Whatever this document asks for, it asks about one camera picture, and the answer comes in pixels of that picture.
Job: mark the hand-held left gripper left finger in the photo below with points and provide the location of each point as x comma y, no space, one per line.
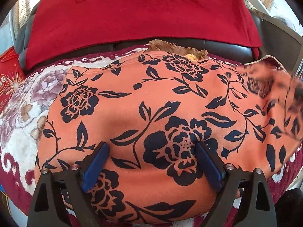
94,167

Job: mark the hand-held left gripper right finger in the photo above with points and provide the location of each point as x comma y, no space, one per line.
210,167

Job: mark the orange floral blouse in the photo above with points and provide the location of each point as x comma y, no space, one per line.
151,94

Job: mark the dark cloth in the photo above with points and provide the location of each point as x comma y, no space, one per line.
291,199

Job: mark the floral plush blanket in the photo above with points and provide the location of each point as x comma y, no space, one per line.
21,113

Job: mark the dark leather sofa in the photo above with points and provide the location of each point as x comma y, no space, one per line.
224,46

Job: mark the red gift bag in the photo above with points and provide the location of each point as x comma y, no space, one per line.
9,75

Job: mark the red quilt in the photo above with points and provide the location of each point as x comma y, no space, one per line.
142,16

